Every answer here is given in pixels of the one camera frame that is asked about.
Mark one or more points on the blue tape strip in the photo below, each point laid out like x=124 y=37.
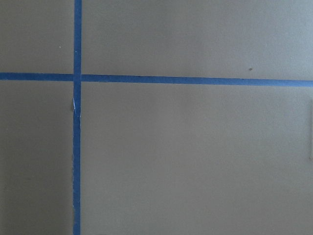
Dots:
x=77 y=159
x=195 y=80

